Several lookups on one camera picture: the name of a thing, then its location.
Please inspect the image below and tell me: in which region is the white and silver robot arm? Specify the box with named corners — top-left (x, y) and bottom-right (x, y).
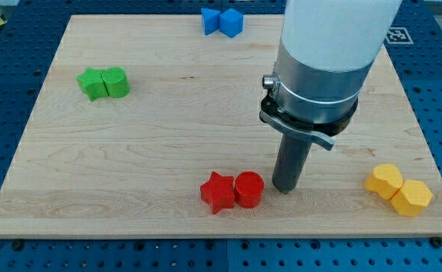
top-left (260, 0), bottom-right (401, 150)

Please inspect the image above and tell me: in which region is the blue triangular block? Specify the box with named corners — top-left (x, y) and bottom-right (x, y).
top-left (201, 8), bottom-right (221, 36)

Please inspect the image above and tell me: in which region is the green cylinder block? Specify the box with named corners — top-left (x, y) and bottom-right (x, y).
top-left (102, 67), bottom-right (130, 98)

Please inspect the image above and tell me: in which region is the white fiducial marker tag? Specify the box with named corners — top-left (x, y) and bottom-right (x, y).
top-left (385, 26), bottom-right (413, 45)

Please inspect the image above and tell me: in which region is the yellow rounded block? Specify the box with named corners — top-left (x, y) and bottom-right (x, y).
top-left (364, 164), bottom-right (403, 199)

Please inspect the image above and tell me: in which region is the grey cylindrical pointer tool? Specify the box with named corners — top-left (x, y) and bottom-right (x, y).
top-left (272, 134), bottom-right (312, 193)

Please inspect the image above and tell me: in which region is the red cylinder block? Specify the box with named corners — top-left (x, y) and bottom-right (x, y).
top-left (234, 172), bottom-right (264, 209)

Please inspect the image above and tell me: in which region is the green star block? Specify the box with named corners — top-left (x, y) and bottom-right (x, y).
top-left (76, 67), bottom-right (109, 101)

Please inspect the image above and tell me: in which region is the red star block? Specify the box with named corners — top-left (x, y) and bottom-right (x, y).
top-left (200, 172), bottom-right (236, 214)

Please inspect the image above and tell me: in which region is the light wooden board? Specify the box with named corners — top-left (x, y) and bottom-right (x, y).
top-left (0, 15), bottom-right (442, 240)

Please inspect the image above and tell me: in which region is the yellow hexagon block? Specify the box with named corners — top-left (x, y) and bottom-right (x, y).
top-left (390, 180), bottom-right (434, 217)

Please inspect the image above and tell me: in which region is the blue cube block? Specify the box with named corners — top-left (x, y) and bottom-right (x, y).
top-left (220, 8), bottom-right (244, 38)

